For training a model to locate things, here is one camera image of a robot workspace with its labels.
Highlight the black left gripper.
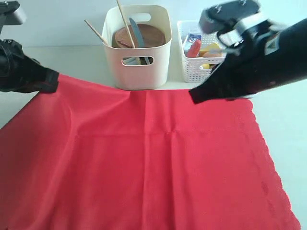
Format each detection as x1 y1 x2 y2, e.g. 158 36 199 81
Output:
0 39 59 93

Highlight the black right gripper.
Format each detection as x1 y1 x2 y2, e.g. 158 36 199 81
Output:
189 19 307 104

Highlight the brown egg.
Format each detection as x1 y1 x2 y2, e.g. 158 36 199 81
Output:
202 52 223 58

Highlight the yellow cheese wedge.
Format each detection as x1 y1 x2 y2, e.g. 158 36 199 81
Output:
199 43 221 57

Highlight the red sausage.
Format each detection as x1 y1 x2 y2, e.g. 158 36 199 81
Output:
186 40 202 58

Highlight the blue white milk carton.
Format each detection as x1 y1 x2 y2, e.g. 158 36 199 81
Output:
183 34 202 53

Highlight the short wooden chopstick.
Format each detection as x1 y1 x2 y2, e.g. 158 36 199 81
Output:
84 19 108 46

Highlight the red cloth mat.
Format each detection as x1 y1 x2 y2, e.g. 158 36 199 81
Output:
0 75 301 230

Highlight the brown wooden plate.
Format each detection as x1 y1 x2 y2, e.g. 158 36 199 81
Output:
112 23 165 48

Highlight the steel table knife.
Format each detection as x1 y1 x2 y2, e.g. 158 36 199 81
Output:
129 17 150 65

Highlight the long wooden chopstick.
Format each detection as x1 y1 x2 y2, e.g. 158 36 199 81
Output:
116 0 136 48

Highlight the dark wooden spoon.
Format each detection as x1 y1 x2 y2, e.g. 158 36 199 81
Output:
117 41 132 48

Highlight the stainless steel cup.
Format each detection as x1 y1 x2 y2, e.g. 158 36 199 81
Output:
122 57 142 66

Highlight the white lattice plastic basket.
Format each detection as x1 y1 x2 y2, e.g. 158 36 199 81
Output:
177 20 225 83

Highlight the cream plastic bin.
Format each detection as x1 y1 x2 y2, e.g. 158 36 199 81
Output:
101 5 172 90

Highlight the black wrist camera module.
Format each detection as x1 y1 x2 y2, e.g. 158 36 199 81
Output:
199 0 285 37

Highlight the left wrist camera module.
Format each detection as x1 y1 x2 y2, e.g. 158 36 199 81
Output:
0 0 27 31

